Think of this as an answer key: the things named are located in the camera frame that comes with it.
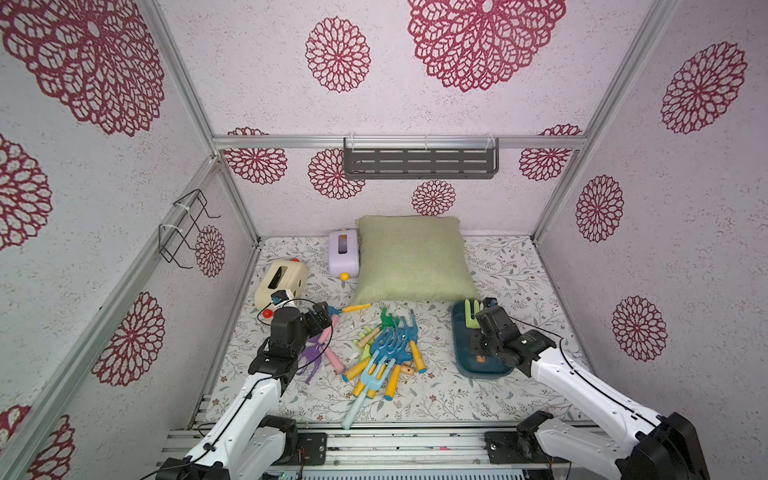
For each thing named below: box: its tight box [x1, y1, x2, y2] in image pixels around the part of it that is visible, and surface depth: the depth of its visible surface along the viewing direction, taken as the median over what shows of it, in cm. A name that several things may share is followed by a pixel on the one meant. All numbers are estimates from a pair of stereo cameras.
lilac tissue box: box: [328, 228, 360, 281], surface depth 105 cm
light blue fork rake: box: [341, 350, 396, 430], surface depth 83 cm
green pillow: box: [353, 215, 479, 305], surface depth 99 cm
